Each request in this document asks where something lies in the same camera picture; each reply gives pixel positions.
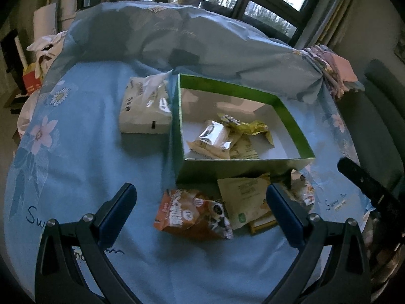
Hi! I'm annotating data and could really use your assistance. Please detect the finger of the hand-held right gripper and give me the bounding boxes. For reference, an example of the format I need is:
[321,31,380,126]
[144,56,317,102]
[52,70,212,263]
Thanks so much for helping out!
[337,158,405,220]

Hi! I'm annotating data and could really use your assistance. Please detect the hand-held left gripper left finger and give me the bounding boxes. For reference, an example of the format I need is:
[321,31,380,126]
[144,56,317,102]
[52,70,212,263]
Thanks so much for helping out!
[34,183,137,304]

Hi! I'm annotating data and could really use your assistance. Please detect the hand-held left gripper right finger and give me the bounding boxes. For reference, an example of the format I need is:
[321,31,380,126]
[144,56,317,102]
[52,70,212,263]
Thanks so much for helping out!
[264,183,371,304]

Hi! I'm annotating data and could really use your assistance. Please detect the white popcorn snack packet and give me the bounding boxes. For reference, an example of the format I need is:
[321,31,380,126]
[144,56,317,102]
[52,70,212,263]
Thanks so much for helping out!
[286,169,315,206]

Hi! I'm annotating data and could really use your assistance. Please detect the white snack packet green label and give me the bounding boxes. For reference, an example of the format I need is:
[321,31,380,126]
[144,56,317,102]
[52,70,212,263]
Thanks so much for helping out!
[218,174,276,230]

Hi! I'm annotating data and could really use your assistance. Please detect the orange snack packet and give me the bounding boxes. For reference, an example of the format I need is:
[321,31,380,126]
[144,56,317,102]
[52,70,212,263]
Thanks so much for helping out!
[153,189,235,240]

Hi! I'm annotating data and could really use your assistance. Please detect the green cardboard box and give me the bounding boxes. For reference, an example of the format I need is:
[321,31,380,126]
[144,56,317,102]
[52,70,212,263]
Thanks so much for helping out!
[171,73,317,184]

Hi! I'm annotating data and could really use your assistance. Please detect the dark grey armchair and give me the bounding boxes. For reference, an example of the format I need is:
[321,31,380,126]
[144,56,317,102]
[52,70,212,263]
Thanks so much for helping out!
[335,59,405,197]

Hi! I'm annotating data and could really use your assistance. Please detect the blue floral blanket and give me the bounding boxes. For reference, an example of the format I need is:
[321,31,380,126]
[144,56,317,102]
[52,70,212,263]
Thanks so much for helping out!
[3,0,371,304]

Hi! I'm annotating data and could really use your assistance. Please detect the beige snack packet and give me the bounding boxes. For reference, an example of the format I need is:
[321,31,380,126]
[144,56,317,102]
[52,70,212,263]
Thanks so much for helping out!
[187,141,233,160]
[229,135,260,160]

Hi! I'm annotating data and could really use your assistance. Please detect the white tissue pack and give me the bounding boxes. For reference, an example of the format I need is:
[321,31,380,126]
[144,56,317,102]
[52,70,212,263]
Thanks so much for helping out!
[119,70,175,134]

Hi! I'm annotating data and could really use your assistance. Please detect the clear silver snack packet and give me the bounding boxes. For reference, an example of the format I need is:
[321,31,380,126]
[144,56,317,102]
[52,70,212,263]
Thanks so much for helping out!
[198,120,238,151]

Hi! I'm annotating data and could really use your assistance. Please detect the folded floral cloth pile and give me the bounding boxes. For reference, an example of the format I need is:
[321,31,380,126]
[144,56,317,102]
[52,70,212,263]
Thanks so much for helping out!
[302,45,364,99]

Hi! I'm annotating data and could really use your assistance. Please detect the red cardboard box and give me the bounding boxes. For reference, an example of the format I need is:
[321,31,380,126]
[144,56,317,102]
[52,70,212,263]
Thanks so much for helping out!
[22,65,43,97]

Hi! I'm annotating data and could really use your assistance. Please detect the beige curtain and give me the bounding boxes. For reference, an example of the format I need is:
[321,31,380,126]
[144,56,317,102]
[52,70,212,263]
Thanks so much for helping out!
[304,0,359,49]

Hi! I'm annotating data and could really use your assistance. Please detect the white plastic bag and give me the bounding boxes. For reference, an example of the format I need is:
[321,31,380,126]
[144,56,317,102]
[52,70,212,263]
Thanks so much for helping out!
[27,31,68,81]

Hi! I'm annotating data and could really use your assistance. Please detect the dark cabinet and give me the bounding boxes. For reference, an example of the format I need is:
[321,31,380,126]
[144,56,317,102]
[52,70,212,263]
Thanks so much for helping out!
[0,28,29,115]

